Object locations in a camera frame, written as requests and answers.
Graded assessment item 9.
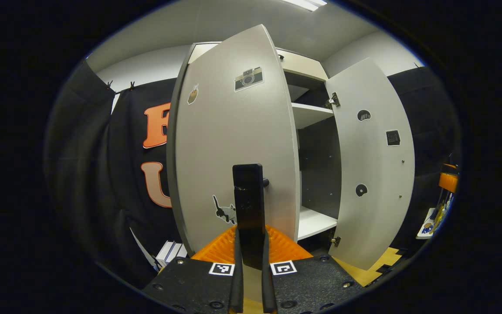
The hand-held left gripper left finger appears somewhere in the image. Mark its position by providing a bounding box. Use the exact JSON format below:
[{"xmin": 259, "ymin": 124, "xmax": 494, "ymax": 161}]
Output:
[{"xmin": 141, "ymin": 225, "xmax": 244, "ymax": 314}]

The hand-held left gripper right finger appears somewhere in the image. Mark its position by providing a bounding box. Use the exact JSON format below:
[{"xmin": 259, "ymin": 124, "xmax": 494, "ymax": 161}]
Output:
[{"xmin": 261, "ymin": 225, "xmax": 365, "ymax": 314}]

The beige cabinet door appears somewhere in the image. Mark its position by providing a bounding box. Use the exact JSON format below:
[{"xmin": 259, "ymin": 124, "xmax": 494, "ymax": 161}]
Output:
[
  {"xmin": 324, "ymin": 58, "xmax": 416, "ymax": 271},
  {"xmin": 175, "ymin": 24, "xmax": 300, "ymax": 258}
]

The beige double-door shoe cabinet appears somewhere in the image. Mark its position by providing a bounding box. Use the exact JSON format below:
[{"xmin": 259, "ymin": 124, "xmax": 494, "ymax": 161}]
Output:
[{"xmin": 166, "ymin": 41, "xmax": 343, "ymax": 262}]

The white cabinet shelf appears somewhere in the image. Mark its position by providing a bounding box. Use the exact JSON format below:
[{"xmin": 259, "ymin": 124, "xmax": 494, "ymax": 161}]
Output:
[
  {"xmin": 297, "ymin": 206, "xmax": 339, "ymax": 241},
  {"xmin": 292, "ymin": 102, "xmax": 335, "ymax": 130}
]

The beige cabinet drawer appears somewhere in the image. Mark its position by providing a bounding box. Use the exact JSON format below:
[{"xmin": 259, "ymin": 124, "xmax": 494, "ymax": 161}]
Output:
[{"xmin": 188, "ymin": 42, "xmax": 329, "ymax": 82}]

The white printed card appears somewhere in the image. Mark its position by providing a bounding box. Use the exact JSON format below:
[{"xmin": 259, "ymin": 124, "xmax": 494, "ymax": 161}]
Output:
[{"xmin": 417, "ymin": 208, "xmax": 437, "ymax": 239}]

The black backdrop cloth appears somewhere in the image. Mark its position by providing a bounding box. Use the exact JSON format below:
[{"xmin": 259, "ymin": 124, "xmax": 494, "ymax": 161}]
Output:
[
  {"xmin": 44, "ymin": 61, "xmax": 186, "ymax": 288},
  {"xmin": 386, "ymin": 65, "xmax": 461, "ymax": 273}
]

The wide ceiling light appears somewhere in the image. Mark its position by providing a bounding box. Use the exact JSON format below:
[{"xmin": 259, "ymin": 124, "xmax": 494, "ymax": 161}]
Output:
[{"xmin": 282, "ymin": 0, "xmax": 328, "ymax": 12}]

